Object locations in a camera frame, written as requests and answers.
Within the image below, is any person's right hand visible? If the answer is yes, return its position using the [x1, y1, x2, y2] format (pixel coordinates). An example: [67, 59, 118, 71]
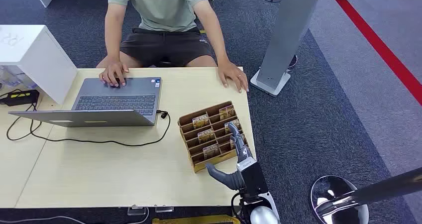
[99, 61, 130, 88]

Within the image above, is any person's left hand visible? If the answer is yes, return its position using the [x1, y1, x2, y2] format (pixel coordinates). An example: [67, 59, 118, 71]
[216, 61, 249, 94]

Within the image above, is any person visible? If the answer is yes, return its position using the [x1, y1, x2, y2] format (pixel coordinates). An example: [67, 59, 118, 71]
[96, 0, 249, 94]

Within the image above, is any brown cardboard card holder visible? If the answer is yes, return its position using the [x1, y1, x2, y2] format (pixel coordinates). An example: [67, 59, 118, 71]
[177, 100, 251, 174]

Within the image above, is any grey open laptop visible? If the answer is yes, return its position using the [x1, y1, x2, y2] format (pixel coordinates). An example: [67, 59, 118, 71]
[8, 77, 162, 128]

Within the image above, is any grey kiosk stand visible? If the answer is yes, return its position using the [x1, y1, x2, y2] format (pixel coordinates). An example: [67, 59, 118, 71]
[250, 0, 325, 97]

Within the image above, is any white cabinet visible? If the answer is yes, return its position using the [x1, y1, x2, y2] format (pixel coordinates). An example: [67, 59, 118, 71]
[0, 24, 79, 105]

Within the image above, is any black power adapter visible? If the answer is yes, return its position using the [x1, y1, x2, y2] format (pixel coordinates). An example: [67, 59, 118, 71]
[0, 89, 40, 107]

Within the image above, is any clear plastic container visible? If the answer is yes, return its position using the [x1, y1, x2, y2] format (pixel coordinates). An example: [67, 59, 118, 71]
[0, 66, 38, 90]

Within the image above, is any red floor tape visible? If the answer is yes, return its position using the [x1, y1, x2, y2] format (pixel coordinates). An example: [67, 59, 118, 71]
[324, 0, 422, 106]

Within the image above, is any yellow strip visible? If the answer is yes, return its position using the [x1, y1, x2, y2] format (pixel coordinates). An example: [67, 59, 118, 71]
[151, 215, 241, 224]

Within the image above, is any black laptop power cable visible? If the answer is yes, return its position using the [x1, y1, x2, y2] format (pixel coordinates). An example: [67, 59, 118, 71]
[5, 102, 171, 147]

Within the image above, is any black bracket wrist camera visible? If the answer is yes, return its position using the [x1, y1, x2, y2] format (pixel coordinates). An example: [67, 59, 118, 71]
[236, 159, 269, 198]

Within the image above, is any white cable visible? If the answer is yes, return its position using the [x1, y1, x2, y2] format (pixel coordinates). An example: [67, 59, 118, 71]
[0, 208, 150, 224]

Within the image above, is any chrome pedestal stand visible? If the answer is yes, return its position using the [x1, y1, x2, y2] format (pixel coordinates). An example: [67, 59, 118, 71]
[310, 166, 422, 224]

